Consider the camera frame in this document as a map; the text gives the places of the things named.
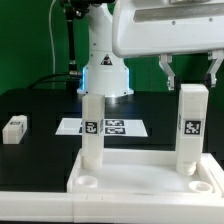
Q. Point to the white marker sheet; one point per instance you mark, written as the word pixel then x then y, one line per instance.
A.
pixel 112 127

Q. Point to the white front fence bar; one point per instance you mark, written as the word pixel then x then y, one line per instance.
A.
pixel 114 209

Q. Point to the white fence bar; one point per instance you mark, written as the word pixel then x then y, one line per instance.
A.
pixel 114 209
pixel 215 169

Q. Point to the white desk top tray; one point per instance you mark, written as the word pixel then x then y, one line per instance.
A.
pixel 144 172

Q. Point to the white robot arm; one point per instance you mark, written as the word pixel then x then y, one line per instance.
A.
pixel 105 72

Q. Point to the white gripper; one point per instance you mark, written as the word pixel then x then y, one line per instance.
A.
pixel 161 27

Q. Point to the white right fence bar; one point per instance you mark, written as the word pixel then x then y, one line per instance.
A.
pixel 215 169

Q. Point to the black camera pole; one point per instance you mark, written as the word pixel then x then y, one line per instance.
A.
pixel 73 9

